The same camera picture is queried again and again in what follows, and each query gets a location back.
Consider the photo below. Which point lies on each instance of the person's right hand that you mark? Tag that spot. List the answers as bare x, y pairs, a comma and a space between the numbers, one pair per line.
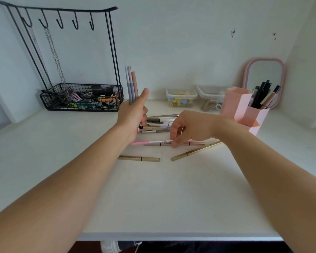
197, 126

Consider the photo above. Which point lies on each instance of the person's left hand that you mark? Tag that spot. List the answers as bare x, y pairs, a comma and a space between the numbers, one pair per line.
130, 115

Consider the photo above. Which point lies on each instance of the person's left thumb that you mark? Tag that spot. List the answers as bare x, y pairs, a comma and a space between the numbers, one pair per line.
143, 96

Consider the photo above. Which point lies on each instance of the person's right thumb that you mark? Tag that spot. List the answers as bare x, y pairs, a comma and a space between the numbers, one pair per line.
180, 143

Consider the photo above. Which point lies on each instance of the beige pink cosmetic pencil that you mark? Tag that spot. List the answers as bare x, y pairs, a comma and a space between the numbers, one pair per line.
134, 84

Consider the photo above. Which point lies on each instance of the lilac cosmetic pencil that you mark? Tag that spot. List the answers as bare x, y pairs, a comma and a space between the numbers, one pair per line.
131, 85

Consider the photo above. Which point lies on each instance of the grey cosmetic pencil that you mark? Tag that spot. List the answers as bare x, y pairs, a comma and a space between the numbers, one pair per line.
128, 84

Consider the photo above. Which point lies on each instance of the pink and white cosmetic pencil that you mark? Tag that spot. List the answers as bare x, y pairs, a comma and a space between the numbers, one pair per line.
150, 142

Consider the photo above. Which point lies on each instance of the person's left forearm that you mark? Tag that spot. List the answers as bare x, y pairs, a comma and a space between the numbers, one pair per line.
68, 187

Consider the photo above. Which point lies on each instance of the person's right forearm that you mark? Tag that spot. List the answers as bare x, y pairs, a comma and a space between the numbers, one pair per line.
273, 176

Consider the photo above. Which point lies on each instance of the gold cosmetic pencil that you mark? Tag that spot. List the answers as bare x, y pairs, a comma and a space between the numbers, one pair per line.
194, 150
139, 158

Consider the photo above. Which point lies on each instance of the brown rose cosmetic pencil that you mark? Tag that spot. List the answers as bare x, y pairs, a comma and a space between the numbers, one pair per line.
158, 144

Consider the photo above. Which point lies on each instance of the pile of mixed cosmetic pens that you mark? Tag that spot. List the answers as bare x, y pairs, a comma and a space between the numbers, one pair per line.
158, 125

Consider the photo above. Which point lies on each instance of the clear box of colourful clips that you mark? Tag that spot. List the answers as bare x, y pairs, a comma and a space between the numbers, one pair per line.
181, 100

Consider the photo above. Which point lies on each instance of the clear lidded storage box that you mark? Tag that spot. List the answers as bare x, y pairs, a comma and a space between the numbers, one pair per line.
213, 98

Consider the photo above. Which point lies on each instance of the heap of hair clips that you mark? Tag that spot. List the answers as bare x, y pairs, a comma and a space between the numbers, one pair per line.
81, 98

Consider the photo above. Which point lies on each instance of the pink hexagonal pen holder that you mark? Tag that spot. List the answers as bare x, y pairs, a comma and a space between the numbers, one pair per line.
239, 107

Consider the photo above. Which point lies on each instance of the grey silver pen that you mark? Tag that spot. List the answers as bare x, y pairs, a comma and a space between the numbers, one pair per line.
253, 96

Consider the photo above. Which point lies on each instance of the pink framed mirror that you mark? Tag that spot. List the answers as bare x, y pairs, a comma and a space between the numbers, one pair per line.
248, 69

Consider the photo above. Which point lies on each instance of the rose gold pen black cap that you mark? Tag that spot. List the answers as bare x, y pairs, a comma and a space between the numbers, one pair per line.
272, 96

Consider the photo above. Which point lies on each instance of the clear bead strand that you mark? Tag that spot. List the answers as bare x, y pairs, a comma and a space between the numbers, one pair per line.
38, 53

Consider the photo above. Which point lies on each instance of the white and grey shoe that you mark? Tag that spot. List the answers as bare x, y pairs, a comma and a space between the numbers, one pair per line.
113, 247

